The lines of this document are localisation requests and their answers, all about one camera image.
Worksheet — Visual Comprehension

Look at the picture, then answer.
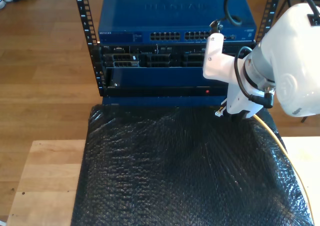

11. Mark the blue rack base plate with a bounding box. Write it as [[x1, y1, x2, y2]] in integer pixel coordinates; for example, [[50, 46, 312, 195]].
[[102, 95, 226, 107]]

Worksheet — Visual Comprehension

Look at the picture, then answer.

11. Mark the black perforated rack post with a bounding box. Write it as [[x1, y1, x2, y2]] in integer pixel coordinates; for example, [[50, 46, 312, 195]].
[[72, 0, 106, 97], [254, 0, 285, 46]]

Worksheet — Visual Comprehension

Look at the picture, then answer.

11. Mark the black bubble wrap mat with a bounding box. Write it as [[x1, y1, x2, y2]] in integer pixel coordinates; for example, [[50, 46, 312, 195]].
[[70, 102, 315, 226]]

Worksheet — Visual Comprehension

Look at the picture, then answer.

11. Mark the blue network switch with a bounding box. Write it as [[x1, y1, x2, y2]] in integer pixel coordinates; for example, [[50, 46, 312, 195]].
[[97, 0, 258, 45]]

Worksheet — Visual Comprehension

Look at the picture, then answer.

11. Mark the yellow network cable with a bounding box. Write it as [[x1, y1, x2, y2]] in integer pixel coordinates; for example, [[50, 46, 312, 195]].
[[216, 107, 315, 222]]

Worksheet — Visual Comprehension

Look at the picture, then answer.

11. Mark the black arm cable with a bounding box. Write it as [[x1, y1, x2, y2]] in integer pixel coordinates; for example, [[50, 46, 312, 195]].
[[209, 0, 320, 110]]

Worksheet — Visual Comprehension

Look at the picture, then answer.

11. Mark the black rack server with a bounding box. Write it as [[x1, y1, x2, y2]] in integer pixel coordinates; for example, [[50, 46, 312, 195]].
[[98, 42, 256, 69]]

